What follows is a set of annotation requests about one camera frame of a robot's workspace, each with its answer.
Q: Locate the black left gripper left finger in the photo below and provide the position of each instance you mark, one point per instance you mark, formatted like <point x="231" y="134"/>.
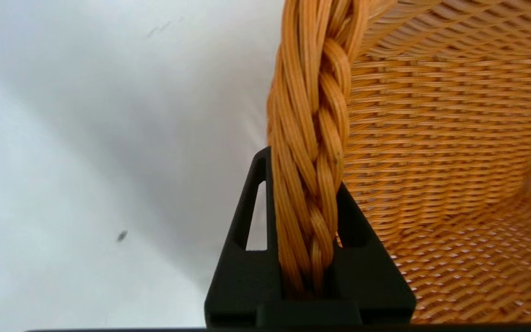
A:
<point x="238" y="286"/>

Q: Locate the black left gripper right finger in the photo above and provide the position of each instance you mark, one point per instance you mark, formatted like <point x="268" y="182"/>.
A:
<point x="371" y="286"/>

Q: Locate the orange wicker basket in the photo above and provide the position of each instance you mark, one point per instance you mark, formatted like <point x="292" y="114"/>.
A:
<point x="431" y="138"/>

